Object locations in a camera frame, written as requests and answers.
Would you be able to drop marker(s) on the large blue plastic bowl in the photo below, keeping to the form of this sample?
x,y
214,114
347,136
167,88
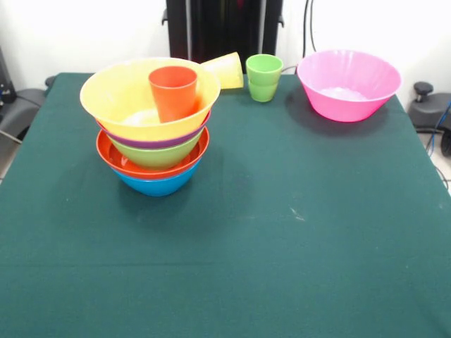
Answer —
x,y
158,184

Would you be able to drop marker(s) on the green plastic bowl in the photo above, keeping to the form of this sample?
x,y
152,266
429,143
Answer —
x,y
155,156

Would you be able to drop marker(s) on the purple plastic bowl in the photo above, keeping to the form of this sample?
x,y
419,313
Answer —
x,y
151,144

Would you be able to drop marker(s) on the red plastic cup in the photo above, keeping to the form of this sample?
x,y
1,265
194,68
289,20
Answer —
x,y
172,95

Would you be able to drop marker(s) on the yellow plastic cup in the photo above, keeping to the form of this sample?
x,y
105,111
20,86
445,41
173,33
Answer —
x,y
229,72

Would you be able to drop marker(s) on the red-orange plastic bowl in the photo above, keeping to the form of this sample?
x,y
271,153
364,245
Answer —
x,y
109,155

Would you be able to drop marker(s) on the orange plastic bowl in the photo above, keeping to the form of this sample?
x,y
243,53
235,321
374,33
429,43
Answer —
x,y
120,102

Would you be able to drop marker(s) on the pink plastic bowl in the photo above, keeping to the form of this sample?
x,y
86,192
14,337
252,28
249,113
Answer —
x,y
349,81

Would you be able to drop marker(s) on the green plastic cup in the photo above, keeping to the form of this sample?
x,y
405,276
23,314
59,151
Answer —
x,y
263,81

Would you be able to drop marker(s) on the dark green tablecloth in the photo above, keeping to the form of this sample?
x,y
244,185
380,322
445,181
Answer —
x,y
141,281

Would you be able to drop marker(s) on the black chair base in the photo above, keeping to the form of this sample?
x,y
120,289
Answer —
x,y
430,109

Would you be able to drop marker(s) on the grey chair base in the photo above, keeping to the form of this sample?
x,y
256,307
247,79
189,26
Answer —
x,y
17,112

